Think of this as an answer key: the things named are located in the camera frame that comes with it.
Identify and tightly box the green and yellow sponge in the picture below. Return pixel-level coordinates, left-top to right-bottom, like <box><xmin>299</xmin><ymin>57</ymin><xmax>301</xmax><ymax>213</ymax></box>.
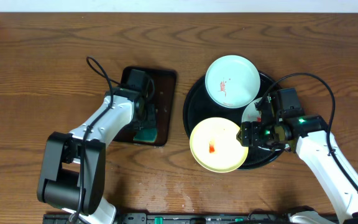
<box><xmin>133</xmin><ymin>128</ymin><xmax>158</xmax><ymax>143</ymax></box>

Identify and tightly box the yellow plate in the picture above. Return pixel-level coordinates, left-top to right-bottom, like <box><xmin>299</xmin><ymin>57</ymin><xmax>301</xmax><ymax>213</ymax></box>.
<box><xmin>190</xmin><ymin>117</ymin><xmax>249</xmax><ymax>173</ymax></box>

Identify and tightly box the green plate with big stain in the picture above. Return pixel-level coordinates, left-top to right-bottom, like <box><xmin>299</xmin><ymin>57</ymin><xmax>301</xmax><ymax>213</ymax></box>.
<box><xmin>204</xmin><ymin>55</ymin><xmax>260</xmax><ymax>109</ymax></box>

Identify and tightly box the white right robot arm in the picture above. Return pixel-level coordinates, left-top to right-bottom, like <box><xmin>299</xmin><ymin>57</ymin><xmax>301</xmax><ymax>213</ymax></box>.
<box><xmin>237</xmin><ymin>104</ymin><xmax>358</xmax><ymax>223</ymax></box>

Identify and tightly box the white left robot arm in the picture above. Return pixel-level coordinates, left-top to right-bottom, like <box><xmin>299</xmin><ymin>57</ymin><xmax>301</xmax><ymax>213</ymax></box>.
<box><xmin>37</xmin><ymin>90</ymin><xmax>155</xmax><ymax>223</ymax></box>

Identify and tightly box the rectangular black water tray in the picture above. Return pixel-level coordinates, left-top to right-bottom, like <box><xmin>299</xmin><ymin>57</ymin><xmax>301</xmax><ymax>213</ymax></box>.
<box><xmin>114</xmin><ymin>66</ymin><xmax>177</xmax><ymax>147</ymax></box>

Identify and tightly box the round black tray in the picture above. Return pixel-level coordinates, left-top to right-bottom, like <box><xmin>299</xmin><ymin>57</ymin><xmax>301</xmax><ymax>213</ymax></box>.
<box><xmin>183</xmin><ymin>77</ymin><xmax>283</xmax><ymax>170</ymax></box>

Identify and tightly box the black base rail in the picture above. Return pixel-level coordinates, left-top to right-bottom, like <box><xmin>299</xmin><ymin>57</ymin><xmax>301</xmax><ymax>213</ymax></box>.
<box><xmin>42</xmin><ymin>212</ymin><xmax>341</xmax><ymax>224</ymax></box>

